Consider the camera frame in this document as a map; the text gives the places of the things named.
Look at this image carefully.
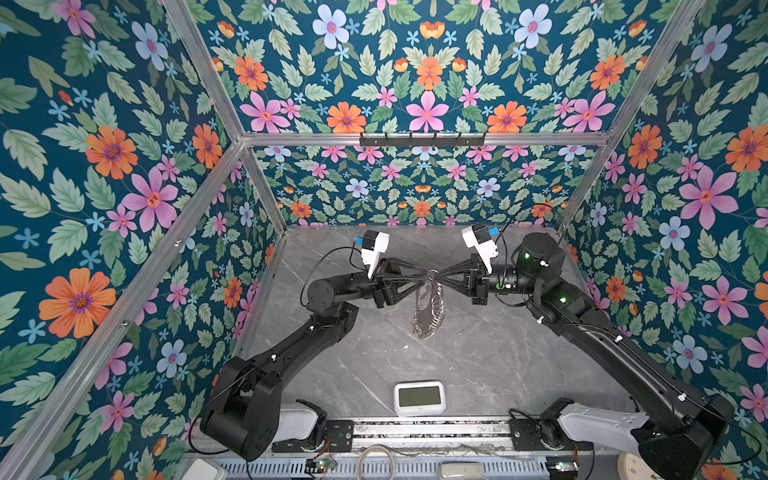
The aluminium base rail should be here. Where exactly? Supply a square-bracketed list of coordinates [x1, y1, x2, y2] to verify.
[185, 415, 679, 457]

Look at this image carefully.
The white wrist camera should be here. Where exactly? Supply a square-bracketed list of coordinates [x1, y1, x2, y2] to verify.
[356, 230, 390, 279]
[461, 224, 500, 273]

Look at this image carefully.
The white analog clock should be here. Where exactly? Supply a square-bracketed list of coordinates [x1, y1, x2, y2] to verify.
[617, 452, 653, 480]

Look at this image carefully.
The steel key holder plate with rings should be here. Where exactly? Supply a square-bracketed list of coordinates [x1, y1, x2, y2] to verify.
[412, 270, 445, 340]

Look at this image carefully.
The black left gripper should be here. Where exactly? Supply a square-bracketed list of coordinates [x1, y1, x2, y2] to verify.
[329, 259, 425, 314]

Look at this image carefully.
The white digital timer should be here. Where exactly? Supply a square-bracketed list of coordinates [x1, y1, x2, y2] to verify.
[393, 380, 447, 417]

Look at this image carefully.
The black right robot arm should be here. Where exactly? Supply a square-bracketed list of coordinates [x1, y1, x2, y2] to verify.
[435, 228, 734, 479]

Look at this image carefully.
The black hook rail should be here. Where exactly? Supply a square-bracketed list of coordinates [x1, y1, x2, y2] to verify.
[358, 132, 486, 149]

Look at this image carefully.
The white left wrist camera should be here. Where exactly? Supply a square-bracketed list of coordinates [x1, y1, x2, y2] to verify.
[356, 230, 390, 279]

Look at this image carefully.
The aluminium frame post back left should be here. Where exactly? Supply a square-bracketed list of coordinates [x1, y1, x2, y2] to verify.
[164, 0, 287, 238]

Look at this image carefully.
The aluminium frame post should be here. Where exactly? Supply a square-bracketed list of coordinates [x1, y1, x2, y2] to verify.
[164, 0, 287, 238]
[556, 0, 706, 239]

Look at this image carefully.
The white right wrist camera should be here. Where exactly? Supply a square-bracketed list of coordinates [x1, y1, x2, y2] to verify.
[461, 224, 500, 273]

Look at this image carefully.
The aluminium frame post back right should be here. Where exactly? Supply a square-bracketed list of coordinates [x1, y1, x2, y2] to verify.
[556, 0, 706, 239]

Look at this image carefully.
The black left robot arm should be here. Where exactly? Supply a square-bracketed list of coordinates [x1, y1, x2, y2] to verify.
[196, 259, 427, 461]

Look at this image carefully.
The coiled white cable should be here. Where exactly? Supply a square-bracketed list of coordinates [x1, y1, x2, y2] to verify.
[356, 445, 397, 480]

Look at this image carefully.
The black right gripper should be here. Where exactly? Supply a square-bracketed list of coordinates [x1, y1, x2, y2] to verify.
[437, 254, 543, 309]

